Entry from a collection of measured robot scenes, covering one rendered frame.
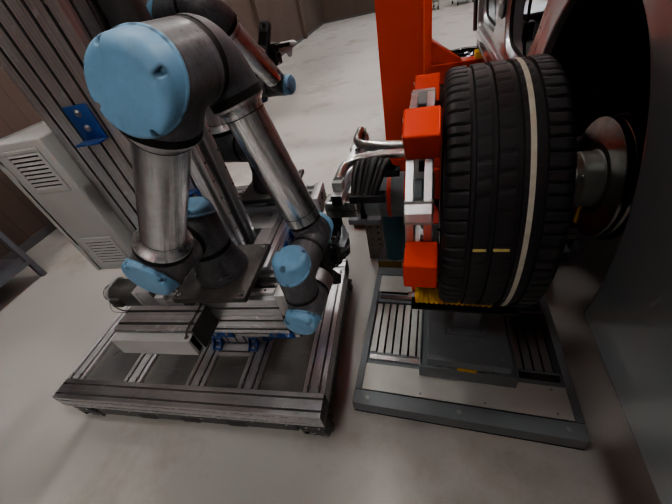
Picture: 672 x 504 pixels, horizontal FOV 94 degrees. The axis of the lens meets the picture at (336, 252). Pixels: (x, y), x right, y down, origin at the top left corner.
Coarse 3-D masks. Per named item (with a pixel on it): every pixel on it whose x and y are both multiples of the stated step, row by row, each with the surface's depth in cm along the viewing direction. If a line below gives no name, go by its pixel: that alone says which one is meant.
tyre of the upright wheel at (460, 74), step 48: (480, 96) 64; (528, 96) 61; (480, 144) 61; (528, 144) 59; (576, 144) 57; (480, 192) 62; (528, 192) 59; (480, 240) 65; (480, 288) 75; (528, 288) 70
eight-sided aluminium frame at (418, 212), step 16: (416, 96) 83; (432, 96) 80; (432, 160) 70; (432, 176) 70; (416, 208) 70; (432, 208) 70; (416, 224) 72; (432, 224) 71; (416, 240) 115; (432, 240) 117
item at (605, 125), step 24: (600, 120) 83; (624, 120) 75; (600, 144) 82; (624, 144) 72; (600, 168) 79; (624, 168) 72; (576, 192) 85; (600, 192) 81; (624, 192) 72; (600, 216) 82; (624, 216) 75
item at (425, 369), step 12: (420, 348) 132; (420, 360) 128; (420, 372) 129; (432, 372) 127; (444, 372) 125; (456, 372) 123; (468, 372) 121; (480, 372) 122; (492, 372) 119; (516, 372) 117; (492, 384) 122; (504, 384) 120; (516, 384) 118
